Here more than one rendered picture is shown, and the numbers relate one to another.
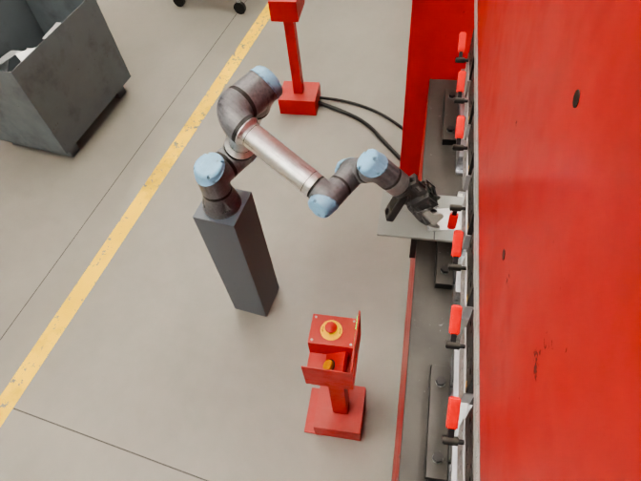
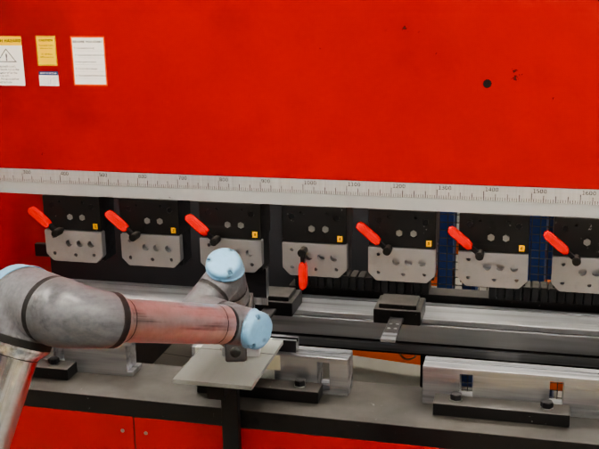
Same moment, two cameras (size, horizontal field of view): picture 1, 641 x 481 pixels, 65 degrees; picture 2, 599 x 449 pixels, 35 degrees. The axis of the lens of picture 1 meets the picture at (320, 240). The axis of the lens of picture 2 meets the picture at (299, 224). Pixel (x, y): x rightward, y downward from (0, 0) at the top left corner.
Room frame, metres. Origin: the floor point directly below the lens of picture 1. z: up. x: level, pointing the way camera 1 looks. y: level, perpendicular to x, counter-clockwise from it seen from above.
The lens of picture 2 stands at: (0.87, 1.69, 1.86)
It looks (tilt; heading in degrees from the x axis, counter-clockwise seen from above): 15 degrees down; 268
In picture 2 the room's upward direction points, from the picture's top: 1 degrees counter-clockwise
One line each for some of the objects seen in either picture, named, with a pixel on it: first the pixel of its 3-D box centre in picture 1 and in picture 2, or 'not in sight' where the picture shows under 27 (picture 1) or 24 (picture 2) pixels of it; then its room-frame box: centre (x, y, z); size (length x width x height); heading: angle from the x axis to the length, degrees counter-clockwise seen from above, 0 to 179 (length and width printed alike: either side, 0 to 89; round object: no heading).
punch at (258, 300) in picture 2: not in sight; (247, 285); (0.93, -0.47, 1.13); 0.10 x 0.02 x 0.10; 164
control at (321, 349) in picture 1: (332, 347); not in sight; (0.67, 0.01, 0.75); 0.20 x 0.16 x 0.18; 164
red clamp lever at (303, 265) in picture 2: (455, 217); (303, 267); (0.80, -0.37, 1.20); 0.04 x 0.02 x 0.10; 74
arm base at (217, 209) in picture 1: (219, 196); not in sight; (1.32, 0.37, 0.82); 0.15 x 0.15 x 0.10
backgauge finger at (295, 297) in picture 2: not in sight; (267, 308); (0.88, -0.62, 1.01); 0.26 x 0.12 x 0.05; 74
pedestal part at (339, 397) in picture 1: (338, 385); not in sight; (0.67, 0.01, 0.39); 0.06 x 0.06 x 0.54; 74
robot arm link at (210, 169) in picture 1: (213, 174); not in sight; (1.32, 0.36, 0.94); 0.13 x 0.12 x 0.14; 136
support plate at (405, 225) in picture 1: (421, 216); (230, 361); (0.97, -0.33, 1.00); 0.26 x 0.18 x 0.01; 74
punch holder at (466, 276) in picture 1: (484, 279); (404, 241); (0.57, -0.37, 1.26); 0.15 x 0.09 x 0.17; 164
